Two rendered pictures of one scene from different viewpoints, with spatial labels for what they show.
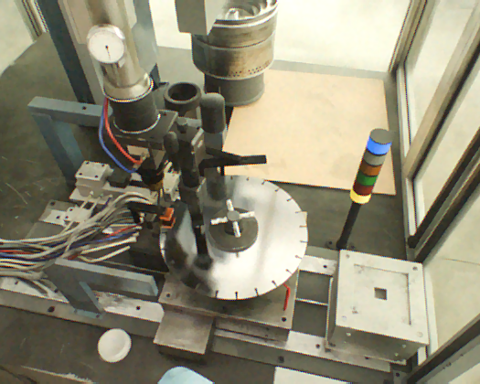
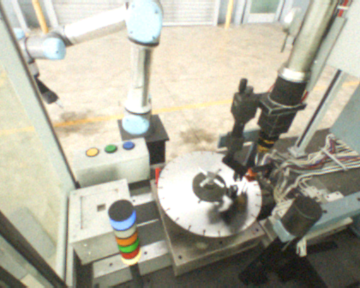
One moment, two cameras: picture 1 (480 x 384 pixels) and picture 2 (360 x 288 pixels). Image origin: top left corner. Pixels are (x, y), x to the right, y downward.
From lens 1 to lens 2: 0.88 m
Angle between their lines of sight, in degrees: 83
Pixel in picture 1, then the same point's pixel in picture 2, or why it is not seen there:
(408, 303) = (81, 209)
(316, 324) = (138, 213)
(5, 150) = not seen: outside the picture
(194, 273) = (208, 156)
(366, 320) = (109, 187)
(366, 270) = not seen: hidden behind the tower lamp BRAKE
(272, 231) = (184, 195)
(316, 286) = (146, 235)
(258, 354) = not seen: hidden behind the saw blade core
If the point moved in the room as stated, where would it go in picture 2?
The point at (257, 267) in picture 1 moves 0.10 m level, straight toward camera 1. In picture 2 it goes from (180, 172) to (167, 153)
